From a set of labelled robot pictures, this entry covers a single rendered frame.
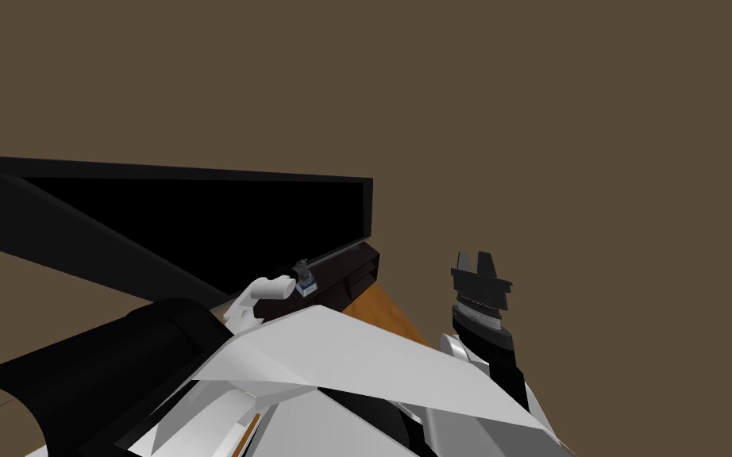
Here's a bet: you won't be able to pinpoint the black cabinet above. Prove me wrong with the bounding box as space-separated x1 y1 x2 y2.
0 154 375 309

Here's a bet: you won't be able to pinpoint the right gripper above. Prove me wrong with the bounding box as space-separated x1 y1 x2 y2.
449 251 514 312

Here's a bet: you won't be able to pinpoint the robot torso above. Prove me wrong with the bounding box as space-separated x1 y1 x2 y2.
125 304 572 457

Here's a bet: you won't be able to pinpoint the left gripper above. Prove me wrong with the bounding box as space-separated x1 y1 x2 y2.
292 258 318 299

